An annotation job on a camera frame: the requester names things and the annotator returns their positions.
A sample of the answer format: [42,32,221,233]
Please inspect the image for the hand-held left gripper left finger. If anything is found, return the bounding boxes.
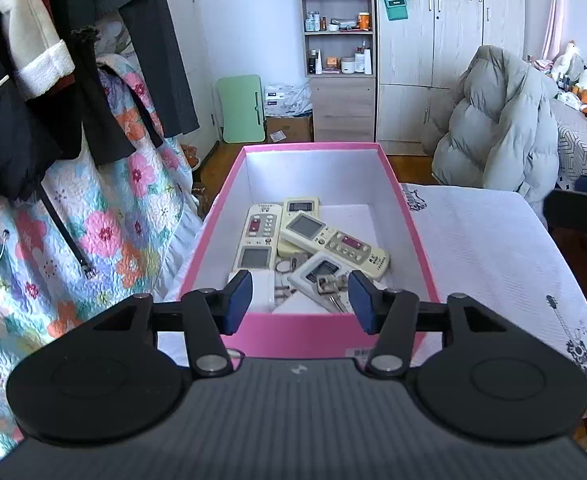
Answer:
[93,269,254,378]

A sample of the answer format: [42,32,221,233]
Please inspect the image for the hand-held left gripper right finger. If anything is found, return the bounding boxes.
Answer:
[348,270,508,378]

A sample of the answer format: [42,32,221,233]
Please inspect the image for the silver keys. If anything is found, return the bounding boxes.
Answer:
[316,275,351,313]

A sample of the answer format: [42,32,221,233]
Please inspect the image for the small white remote control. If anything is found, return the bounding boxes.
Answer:
[233,245,274,281]

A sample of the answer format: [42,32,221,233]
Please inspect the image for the metal key ring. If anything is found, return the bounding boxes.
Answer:
[274,255,309,276]

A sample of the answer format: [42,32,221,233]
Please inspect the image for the long cream remote control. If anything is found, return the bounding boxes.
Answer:
[279,212,391,281]

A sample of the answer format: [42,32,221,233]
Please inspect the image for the pink cardboard box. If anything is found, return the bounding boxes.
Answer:
[180,141,444,361]

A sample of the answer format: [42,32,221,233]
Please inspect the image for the beige remote control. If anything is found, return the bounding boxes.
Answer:
[238,202,283,261]

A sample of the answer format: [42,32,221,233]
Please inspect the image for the yellowish remote control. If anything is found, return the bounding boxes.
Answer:
[277,197,321,256]

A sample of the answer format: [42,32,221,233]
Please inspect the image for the geometric pattern tablecloth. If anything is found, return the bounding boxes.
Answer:
[548,95,587,186]

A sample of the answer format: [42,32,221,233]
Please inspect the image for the guitar print white blanket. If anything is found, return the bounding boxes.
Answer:
[166,182,587,386]

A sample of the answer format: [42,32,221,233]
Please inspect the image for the grey puffer jacket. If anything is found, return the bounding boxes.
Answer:
[432,45,559,196]

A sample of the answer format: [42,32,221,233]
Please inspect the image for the floral quilt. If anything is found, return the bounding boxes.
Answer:
[0,55,204,456]

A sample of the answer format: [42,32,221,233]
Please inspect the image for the small cardboard box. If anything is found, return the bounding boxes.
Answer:
[266,114,315,143]

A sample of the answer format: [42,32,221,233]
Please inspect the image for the black belt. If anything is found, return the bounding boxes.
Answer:
[38,187,96,278]

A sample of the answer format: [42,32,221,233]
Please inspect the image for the green folding table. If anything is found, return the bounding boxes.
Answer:
[216,74,266,144]

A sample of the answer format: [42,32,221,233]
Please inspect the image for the wooden shelf unit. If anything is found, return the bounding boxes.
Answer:
[297,0,378,143]

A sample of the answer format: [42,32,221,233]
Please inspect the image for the white tissue pack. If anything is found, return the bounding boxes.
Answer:
[264,82,314,117]

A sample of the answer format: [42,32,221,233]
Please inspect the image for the light wood wardrobe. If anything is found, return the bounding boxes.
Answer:
[373,0,529,157]

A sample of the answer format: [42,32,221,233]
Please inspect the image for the white door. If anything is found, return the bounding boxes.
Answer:
[160,0,224,156]

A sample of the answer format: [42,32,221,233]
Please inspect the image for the black long garment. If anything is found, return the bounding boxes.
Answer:
[43,0,136,166]

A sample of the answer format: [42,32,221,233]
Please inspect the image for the dark grey garment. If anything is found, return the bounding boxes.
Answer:
[118,0,201,138]

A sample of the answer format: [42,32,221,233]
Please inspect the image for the black jacket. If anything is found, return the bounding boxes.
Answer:
[0,10,64,201]

